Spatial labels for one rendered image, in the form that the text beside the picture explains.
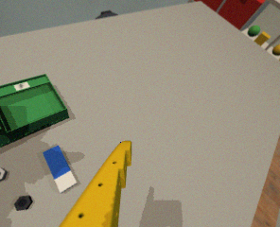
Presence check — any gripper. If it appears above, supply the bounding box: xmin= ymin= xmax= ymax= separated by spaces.
xmin=59 ymin=141 xmax=131 ymax=227

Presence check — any green rack of bins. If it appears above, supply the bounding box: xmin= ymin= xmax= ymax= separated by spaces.
xmin=0 ymin=74 xmax=69 ymax=148

